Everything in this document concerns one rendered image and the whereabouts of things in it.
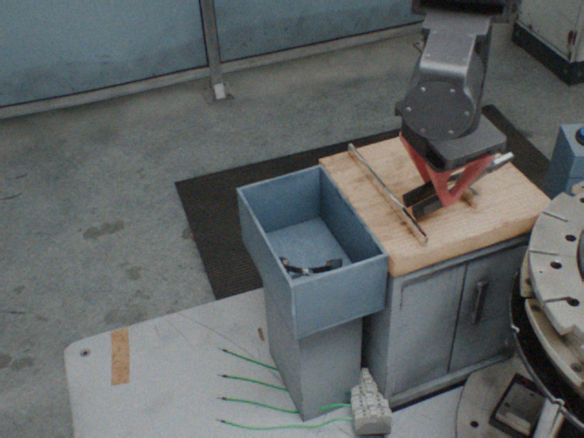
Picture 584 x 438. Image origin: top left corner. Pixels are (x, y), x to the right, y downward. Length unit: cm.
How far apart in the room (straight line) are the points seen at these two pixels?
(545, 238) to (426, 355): 25
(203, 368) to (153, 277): 125
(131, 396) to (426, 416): 39
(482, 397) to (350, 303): 27
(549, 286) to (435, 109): 21
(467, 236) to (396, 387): 25
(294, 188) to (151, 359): 34
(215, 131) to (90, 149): 48
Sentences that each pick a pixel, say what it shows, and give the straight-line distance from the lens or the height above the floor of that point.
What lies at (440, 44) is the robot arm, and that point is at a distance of 57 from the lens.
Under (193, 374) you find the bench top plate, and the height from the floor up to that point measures 78.
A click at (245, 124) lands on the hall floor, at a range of 282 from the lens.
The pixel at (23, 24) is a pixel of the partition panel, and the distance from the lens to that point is 278.
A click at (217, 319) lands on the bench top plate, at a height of 78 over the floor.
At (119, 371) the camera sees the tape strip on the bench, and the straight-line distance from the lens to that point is 102.
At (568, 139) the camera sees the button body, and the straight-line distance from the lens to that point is 97.
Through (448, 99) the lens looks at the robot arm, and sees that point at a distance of 56.
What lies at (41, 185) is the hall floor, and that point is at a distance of 270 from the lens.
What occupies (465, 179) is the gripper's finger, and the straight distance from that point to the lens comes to 73.
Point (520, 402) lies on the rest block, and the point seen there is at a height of 84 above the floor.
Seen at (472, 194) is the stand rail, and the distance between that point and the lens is 78.
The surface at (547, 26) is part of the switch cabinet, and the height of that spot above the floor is 18.
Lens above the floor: 157
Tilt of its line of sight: 41 degrees down
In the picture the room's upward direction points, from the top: 3 degrees counter-clockwise
